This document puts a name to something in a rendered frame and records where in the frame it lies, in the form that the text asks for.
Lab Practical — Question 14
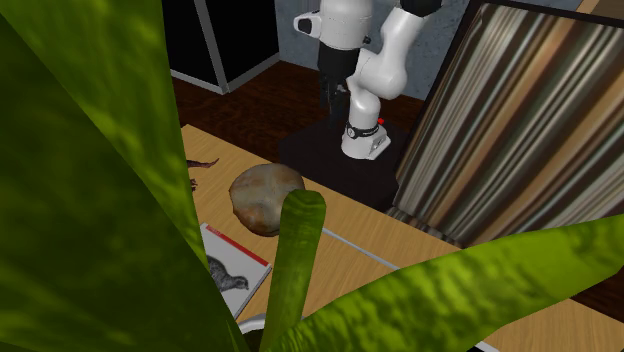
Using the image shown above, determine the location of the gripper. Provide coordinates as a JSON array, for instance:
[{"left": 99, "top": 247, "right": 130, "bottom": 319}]
[{"left": 317, "top": 42, "right": 362, "bottom": 120}]

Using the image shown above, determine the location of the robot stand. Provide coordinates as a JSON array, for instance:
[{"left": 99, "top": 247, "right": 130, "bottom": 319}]
[{"left": 278, "top": 115, "right": 412, "bottom": 214}]

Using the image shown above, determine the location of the round brown bread loaf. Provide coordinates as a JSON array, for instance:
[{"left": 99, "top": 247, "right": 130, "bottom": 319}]
[{"left": 228, "top": 162, "right": 307, "bottom": 238}]

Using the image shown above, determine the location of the brown dinosaur toy figure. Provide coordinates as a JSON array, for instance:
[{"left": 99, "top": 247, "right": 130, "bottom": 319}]
[{"left": 186, "top": 156, "right": 221, "bottom": 193}]

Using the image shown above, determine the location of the striped brown box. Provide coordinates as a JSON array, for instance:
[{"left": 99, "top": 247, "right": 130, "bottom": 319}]
[{"left": 386, "top": 0, "right": 624, "bottom": 250}]

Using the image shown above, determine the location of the white book with bird picture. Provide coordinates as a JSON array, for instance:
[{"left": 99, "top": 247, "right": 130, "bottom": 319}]
[{"left": 199, "top": 222, "right": 273, "bottom": 321}]

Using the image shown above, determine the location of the green potted plant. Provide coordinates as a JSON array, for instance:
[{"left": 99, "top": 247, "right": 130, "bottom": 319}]
[{"left": 0, "top": 0, "right": 624, "bottom": 352}]

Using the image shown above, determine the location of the black cabinet with grey frame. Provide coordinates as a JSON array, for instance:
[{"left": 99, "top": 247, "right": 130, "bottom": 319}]
[{"left": 161, "top": 0, "right": 282, "bottom": 96}]

